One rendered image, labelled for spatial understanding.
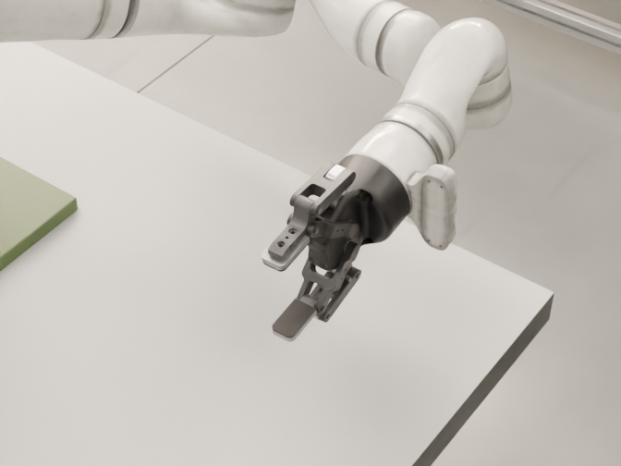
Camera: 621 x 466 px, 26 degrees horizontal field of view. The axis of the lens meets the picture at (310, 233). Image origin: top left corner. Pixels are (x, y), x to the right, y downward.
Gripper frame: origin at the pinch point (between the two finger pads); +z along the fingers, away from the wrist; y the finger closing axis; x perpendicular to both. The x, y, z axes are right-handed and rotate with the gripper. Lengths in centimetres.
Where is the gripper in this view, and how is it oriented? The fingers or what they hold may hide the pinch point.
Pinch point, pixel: (279, 297)
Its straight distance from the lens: 109.7
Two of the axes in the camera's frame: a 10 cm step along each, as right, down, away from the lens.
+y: -0.7, -6.6, -7.5
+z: -5.6, 6.4, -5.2
